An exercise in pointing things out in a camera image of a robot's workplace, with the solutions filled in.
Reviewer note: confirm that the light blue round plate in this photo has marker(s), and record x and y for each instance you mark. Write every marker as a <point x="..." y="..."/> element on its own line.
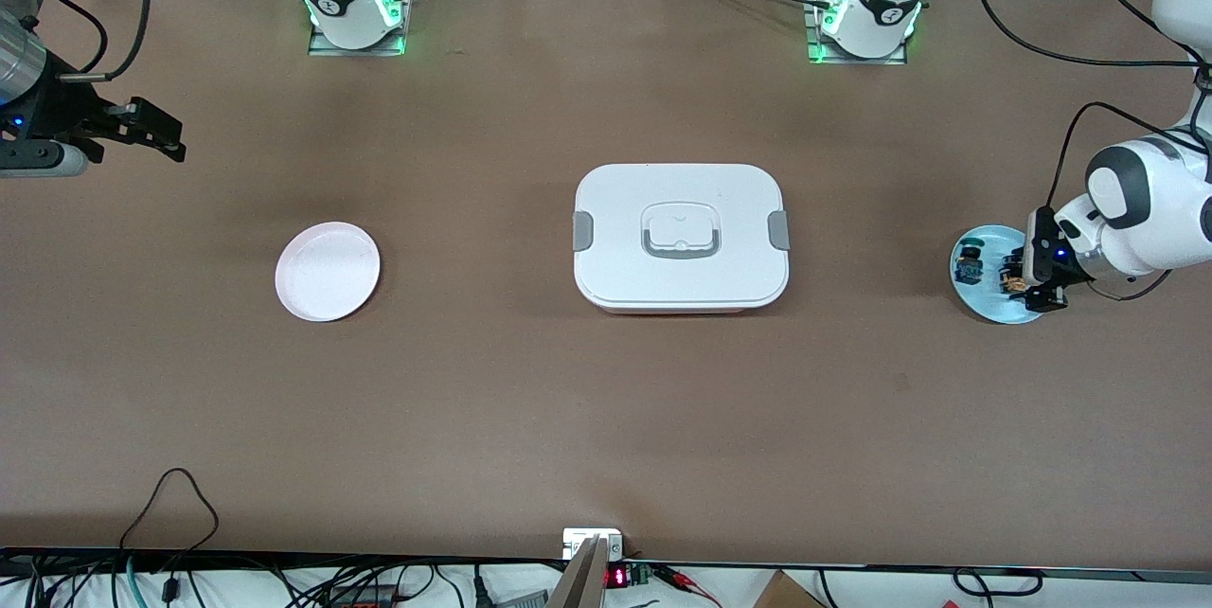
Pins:
<point x="985" y="300"/>

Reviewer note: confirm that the grey metal bar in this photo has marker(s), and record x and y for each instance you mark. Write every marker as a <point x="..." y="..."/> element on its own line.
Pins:
<point x="579" y="584"/>

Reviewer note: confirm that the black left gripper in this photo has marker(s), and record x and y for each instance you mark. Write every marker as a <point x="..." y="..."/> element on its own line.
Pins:
<point x="1025" y="269"/>

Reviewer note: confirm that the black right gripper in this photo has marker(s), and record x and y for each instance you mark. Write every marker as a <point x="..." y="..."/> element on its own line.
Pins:
<point x="68" y="111"/>

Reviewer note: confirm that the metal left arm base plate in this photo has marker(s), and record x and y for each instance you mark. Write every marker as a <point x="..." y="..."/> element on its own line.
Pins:
<point x="857" y="61"/>

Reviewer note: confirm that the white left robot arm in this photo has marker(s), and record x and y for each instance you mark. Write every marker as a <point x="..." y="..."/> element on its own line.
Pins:
<point x="1155" y="210"/>

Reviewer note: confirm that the pink round plate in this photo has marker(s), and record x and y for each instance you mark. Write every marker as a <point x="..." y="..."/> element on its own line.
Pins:
<point x="327" y="272"/>

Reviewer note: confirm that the red LED display board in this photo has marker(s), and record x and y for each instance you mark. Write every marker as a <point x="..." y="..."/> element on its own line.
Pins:
<point x="620" y="576"/>

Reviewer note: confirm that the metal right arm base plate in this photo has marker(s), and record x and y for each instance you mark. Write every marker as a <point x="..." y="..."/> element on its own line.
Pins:
<point x="327" y="50"/>

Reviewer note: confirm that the red clip leads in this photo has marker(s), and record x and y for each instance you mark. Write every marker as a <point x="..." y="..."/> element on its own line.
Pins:
<point x="677" y="576"/>

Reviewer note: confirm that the orange and black switch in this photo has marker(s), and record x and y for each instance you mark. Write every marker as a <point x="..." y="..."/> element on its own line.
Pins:
<point x="1009" y="284"/>

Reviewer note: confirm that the small white box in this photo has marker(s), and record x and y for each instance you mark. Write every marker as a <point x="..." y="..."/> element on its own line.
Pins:
<point x="582" y="542"/>

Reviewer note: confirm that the brown cardboard piece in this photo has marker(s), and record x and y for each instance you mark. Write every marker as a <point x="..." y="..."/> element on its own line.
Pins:
<point x="786" y="594"/>

